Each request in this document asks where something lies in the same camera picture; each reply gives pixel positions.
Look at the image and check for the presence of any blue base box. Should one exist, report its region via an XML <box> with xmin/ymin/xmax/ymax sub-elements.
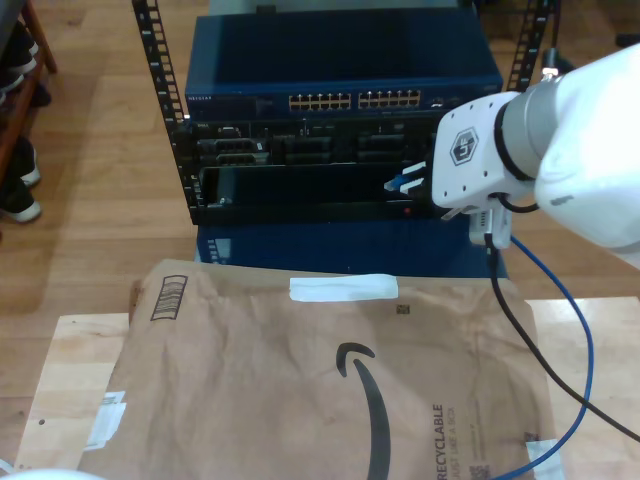
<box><xmin>194</xmin><ymin>219</ymin><xmax>509</xmax><ymax>281</ymax></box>

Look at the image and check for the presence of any white tape with label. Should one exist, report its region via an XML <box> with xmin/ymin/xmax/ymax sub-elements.
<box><xmin>87</xmin><ymin>389</ymin><xmax>128</xmax><ymax>451</ymax></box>

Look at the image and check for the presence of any blue network switch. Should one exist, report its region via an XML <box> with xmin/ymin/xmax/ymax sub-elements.
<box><xmin>183</xmin><ymin>8</ymin><xmax>504</xmax><ymax>120</ymax></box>

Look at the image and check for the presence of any black rack frame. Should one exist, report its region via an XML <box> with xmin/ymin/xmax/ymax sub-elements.
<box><xmin>132</xmin><ymin>0</ymin><xmax>551</xmax><ymax>226</ymax></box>

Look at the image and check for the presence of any black rack server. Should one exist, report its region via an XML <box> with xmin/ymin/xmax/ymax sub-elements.
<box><xmin>172</xmin><ymin>118</ymin><xmax>441</xmax><ymax>166</ymax></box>

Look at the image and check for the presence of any blue network cable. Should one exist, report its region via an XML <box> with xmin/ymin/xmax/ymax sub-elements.
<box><xmin>383</xmin><ymin>172</ymin><xmax>596</xmax><ymax>480</ymax></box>

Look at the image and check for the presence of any long white tape strip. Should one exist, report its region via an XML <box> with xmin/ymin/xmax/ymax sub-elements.
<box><xmin>289</xmin><ymin>274</ymin><xmax>400</xmax><ymax>303</ymax></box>

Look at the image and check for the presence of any long black camera cable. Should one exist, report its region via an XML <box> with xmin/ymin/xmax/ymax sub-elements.
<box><xmin>483</xmin><ymin>232</ymin><xmax>640</xmax><ymax>444</ymax></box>

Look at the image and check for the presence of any brown wooden chair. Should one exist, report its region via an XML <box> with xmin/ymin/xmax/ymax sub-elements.
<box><xmin>0</xmin><ymin>0</ymin><xmax>59</xmax><ymax>176</ymax></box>

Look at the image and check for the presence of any person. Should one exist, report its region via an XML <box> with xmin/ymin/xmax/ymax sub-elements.
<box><xmin>0</xmin><ymin>19</ymin><xmax>54</xmax><ymax>226</ymax></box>

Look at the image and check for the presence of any brown packing paper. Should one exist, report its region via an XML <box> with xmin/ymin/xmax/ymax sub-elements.
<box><xmin>82</xmin><ymin>257</ymin><xmax>566</xmax><ymax>480</ymax></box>

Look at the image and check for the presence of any white tape patch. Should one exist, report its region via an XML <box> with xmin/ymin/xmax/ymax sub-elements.
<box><xmin>524</xmin><ymin>438</ymin><xmax>566</xmax><ymax>480</ymax></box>

